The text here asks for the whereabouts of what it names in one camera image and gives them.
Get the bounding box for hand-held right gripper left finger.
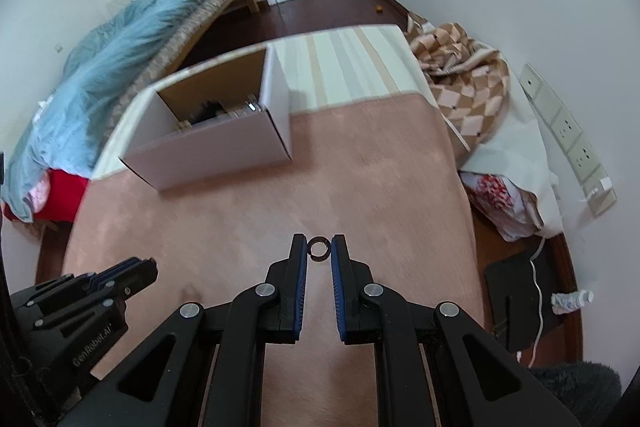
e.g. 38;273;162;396
60;233;308;427

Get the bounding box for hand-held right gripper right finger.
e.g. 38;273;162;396
330;234;581;427

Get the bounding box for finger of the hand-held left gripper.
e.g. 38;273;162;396
82;257;155;288
101;262;159;304

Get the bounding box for silver ring earring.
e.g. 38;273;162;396
307;237;331;262

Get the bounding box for white cardboard box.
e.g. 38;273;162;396
118;44;292;192

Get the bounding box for black smart band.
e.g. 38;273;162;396
192;101;223;125

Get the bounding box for red bed sheet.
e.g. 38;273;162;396
2;169;88;223

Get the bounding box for pink suede table mat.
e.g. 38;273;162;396
60;92;488;427

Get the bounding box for black flat floor stand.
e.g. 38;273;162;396
483;252;576;353

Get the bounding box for red printed plastic bag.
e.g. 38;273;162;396
460;172;546;243

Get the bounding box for light blue duvet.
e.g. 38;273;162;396
0;0;246;223

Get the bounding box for striped table cloth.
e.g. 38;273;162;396
92;24;426;180

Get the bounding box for patterned bed mattress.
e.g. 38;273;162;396
107;0;251;128

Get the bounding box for small white plastic bottle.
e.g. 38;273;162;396
551;289;596;315

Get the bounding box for brown checkered blanket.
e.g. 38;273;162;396
404;14;511;152

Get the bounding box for dark fluffy cushion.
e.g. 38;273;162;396
527;359;623;427

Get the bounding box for white charger cable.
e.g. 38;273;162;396
515;187;601;368

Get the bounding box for white wall socket panel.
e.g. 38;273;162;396
585;187;618;219
565;137;607;184
549;109;586;150

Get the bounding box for white wall switch panel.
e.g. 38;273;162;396
520;63;546;100
532;88;566;124

